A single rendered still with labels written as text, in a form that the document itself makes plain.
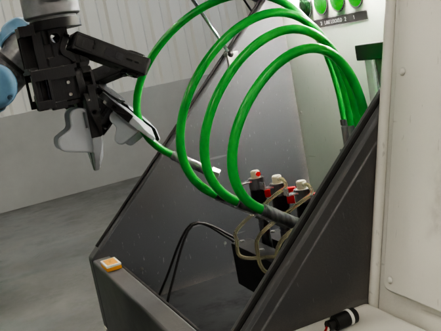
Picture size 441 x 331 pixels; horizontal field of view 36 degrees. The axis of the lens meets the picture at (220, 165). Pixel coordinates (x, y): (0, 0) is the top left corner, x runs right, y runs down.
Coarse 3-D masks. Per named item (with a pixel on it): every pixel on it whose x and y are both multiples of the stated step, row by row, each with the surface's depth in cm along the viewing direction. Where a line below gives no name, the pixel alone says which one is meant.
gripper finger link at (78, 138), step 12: (84, 108) 92; (72, 120) 91; (84, 120) 93; (72, 132) 91; (84, 132) 92; (60, 144) 91; (72, 144) 92; (84, 144) 92; (96, 144) 92; (96, 156) 93; (96, 168) 95
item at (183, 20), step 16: (208, 0) 120; (224, 0) 120; (272, 0) 121; (192, 16) 120; (176, 32) 121; (160, 48) 121; (144, 80) 122; (336, 80) 123; (336, 96) 125; (160, 144) 124
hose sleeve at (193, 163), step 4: (176, 152) 125; (172, 156) 124; (176, 156) 124; (176, 160) 125; (188, 160) 125; (192, 160) 125; (196, 160) 125; (192, 164) 125; (196, 164) 125; (200, 164) 125; (192, 168) 125; (196, 168) 125; (200, 168) 125; (212, 168) 126; (200, 172) 126
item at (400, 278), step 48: (432, 0) 76; (384, 48) 84; (432, 48) 76; (384, 96) 84; (432, 96) 76; (384, 144) 85; (432, 144) 76; (384, 192) 85; (432, 192) 76; (384, 240) 85; (432, 240) 76; (384, 288) 85; (432, 288) 76
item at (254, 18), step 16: (256, 16) 107; (272, 16) 108; (288, 16) 109; (304, 16) 110; (320, 32) 112; (208, 64) 104; (192, 80) 104; (192, 96) 104; (176, 128) 104; (352, 128) 116; (176, 144) 104; (192, 176) 105; (208, 192) 106
